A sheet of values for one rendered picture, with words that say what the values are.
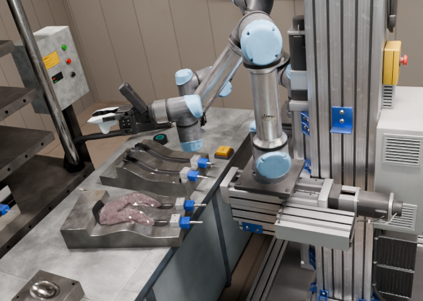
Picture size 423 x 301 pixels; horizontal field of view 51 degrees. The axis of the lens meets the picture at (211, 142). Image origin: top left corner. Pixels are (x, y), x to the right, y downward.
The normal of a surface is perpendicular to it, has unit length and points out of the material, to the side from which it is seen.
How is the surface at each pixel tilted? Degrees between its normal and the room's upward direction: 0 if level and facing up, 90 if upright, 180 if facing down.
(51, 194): 0
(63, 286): 0
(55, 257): 0
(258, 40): 82
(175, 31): 90
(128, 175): 90
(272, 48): 82
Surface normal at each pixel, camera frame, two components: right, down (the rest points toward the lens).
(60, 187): -0.15, -0.84
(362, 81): -0.40, 0.53
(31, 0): 0.90, 0.09
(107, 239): -0.13, 0.53
